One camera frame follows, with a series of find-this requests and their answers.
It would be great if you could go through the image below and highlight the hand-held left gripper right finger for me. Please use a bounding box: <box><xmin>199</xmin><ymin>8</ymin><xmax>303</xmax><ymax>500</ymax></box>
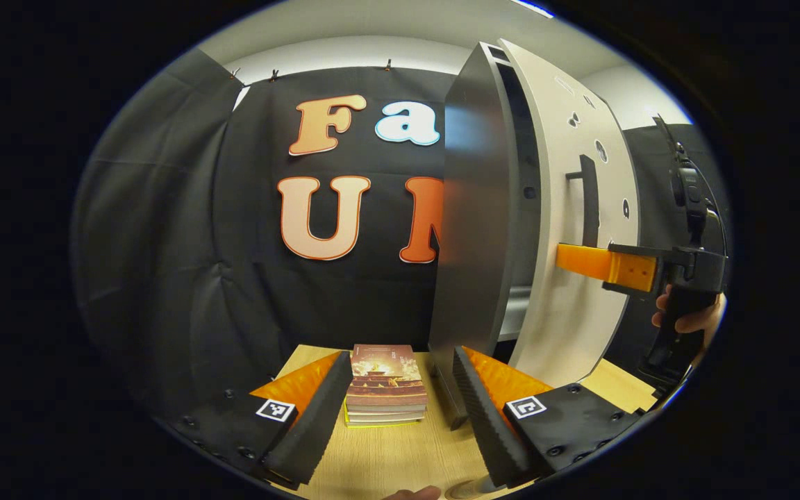
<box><xmin>452</xmin><ymin>346</ymin><xmax>644</xmax><ymax>488</ymax></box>

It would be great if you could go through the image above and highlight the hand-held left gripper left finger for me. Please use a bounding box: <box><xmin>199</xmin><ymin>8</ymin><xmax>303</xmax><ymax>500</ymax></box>
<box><xmin>164</xmin><ymin>351</ymin><xmax>353</xmax><ymax>487</ymax></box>

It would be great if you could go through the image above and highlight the light grey cabinet door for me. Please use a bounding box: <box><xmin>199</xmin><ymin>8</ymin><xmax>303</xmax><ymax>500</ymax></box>
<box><xmin>497</xmin><ymin>38</ymin><xmax>642</xmax><ymax>390</ymax></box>

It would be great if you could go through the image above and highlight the grey cabinet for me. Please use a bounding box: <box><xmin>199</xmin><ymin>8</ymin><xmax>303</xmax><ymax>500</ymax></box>
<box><xmin>428</xmin><ymin>42</ymin><xmax>543</xmax><ymax>431</ymax></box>

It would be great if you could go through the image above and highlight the stack of books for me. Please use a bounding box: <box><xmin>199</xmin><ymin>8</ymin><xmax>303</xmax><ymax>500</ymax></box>
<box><xmin>343</xmin><ymin>344</ymin><xmax>428</xmax><ymax>428</ymax></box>

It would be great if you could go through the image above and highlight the black backdrop cloth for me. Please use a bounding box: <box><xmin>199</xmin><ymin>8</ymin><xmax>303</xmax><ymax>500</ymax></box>
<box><xmin>70</xmin><ymin>49</ymin><xmax>731</xmax><ymax>431</ymax></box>

